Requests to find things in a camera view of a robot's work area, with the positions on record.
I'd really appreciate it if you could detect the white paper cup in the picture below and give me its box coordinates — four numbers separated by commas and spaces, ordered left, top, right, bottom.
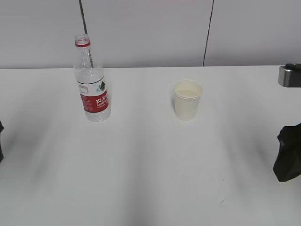
173, 80, 203, 121

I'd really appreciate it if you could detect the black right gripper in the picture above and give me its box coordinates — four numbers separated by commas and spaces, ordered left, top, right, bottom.
273, 124, 301, 182

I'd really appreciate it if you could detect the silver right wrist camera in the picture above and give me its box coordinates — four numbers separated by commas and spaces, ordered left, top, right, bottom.
278, 63, 301, 88

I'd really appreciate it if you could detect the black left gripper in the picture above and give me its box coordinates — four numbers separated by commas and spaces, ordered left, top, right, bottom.
0, 121, 4, 162

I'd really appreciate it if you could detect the dark wall seam strip right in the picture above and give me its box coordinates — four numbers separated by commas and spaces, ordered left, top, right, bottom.
202, 0, 215, 67

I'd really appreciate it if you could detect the dark wall cable left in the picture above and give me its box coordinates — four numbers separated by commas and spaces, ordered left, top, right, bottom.
79, 0, 95, 69

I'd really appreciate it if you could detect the clear red-label water bottle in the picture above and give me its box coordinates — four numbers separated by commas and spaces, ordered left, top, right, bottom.
73, 34, 111, 122

